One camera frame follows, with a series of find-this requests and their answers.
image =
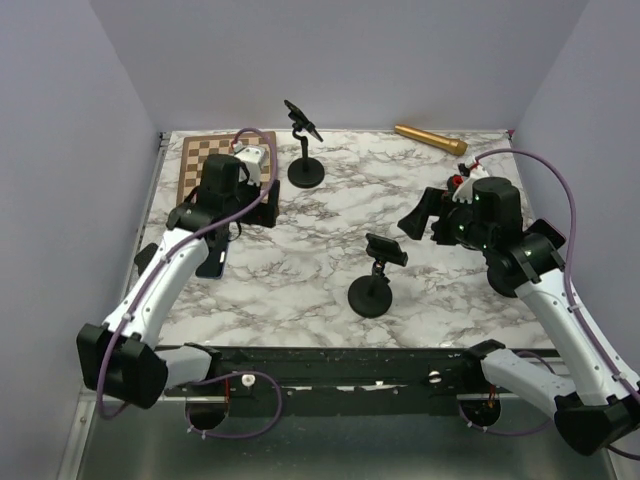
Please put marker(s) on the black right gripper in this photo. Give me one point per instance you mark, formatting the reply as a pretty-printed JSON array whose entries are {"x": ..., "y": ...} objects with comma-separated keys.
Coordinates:
[{"x": 433, "y": 201}]

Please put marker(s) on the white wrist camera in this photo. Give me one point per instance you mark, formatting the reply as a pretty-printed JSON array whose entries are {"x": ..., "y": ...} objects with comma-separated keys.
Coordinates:
[
  {"x": 471, "y": 171},
  {"x": 253, "y": 160}
]

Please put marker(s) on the black phone red case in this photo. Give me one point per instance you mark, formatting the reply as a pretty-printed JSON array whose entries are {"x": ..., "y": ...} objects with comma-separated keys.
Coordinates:
[{"x": 546, "y": 229}]

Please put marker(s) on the black mounting rail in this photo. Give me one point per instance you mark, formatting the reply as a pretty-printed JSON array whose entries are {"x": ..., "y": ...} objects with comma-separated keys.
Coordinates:
[{"x": 327, "y": 382}]

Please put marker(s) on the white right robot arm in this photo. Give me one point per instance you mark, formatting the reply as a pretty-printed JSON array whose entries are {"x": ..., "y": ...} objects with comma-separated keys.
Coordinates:
[{"x": 599, "y": 403}]

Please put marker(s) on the gold cylinder tube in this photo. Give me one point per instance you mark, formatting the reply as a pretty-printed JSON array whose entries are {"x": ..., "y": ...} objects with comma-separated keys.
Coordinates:
[{"x": 454, "y": 146}]

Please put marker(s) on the wooden chessboard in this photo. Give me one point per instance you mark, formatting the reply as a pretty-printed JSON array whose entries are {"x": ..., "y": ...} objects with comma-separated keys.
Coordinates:
[{"x": 200, "y": 165}]

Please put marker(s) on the black red knob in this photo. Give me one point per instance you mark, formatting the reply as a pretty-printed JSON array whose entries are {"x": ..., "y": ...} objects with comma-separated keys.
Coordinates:
[{"x": 454, "y": 182}]

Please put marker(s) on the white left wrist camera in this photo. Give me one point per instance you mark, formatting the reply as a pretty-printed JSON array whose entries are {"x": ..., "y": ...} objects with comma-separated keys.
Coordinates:
[{"x": 253, "y": 160}]

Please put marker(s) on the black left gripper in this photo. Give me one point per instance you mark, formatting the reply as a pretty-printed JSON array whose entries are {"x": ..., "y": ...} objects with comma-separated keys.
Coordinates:
[{"x": 267, "y": 213}]

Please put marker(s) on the black phone blue edge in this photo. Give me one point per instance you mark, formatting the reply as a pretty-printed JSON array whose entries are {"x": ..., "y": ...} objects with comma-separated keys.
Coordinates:
[{"x": 214, "y": 264}]

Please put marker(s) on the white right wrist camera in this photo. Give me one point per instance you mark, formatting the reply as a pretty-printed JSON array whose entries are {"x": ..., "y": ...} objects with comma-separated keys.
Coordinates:
[{"x": 471, "y": 171}]

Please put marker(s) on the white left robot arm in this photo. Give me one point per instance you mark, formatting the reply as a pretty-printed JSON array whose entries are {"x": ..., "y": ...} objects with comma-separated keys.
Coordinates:
[{"x": 118, "y": 357}]

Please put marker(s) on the small black dark mount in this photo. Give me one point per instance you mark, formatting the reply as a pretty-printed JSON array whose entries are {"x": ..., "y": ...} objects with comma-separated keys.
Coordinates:
[{"x": 144, "y": 257}]

